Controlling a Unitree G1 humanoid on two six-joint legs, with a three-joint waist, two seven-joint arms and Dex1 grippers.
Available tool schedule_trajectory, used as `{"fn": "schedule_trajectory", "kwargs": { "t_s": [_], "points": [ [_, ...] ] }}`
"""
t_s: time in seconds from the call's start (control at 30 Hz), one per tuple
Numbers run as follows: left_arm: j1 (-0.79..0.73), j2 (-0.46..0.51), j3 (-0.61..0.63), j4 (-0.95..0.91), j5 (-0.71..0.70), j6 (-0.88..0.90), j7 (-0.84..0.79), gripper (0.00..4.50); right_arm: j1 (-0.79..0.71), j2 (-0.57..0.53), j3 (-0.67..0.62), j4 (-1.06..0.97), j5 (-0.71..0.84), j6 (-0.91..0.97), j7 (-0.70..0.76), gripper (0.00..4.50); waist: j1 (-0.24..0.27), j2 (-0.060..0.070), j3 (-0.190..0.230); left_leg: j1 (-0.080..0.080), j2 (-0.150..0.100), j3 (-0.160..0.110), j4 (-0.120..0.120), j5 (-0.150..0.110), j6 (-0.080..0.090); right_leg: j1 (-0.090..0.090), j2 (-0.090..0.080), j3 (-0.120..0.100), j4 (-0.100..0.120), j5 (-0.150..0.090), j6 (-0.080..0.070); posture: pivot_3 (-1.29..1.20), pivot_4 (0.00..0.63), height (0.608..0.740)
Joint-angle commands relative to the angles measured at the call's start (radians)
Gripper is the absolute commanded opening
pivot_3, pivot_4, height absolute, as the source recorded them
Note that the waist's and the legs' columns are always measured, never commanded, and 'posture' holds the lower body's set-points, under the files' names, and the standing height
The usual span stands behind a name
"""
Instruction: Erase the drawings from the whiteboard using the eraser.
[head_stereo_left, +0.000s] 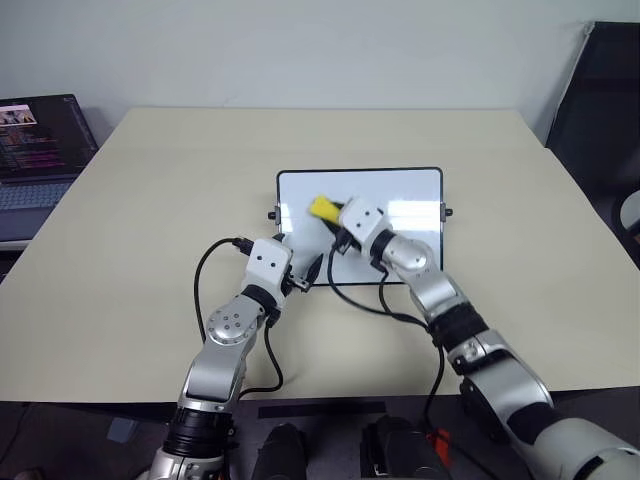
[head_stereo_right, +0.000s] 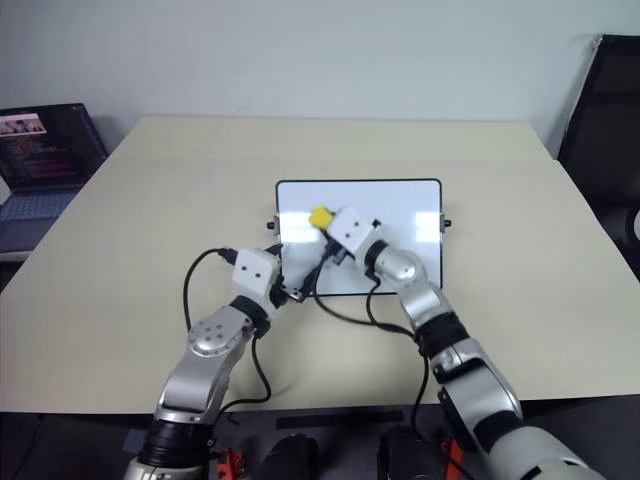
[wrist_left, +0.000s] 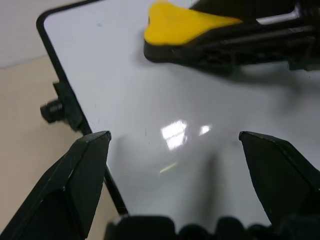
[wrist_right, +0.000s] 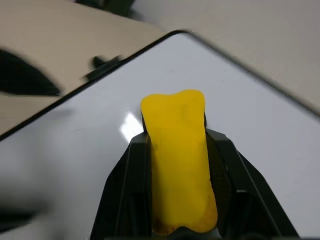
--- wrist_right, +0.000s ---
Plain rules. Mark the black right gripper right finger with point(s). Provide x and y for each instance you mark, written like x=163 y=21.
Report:
x=250 y=200

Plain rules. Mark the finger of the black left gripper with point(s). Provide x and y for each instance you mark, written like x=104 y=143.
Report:
x=20 y=75

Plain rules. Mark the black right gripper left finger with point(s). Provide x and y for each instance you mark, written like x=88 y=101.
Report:
x=130 y=190

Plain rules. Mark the yellow whiteboard eraser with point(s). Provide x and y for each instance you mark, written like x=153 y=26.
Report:
x=178 y=160

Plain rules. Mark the black-framed whiteboard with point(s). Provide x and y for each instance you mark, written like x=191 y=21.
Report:
x=82 y=140

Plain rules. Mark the small black clamp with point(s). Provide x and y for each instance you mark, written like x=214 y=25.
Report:
x=101 y=68

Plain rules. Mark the dark blurry object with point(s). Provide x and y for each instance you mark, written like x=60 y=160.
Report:
x=105 y=3

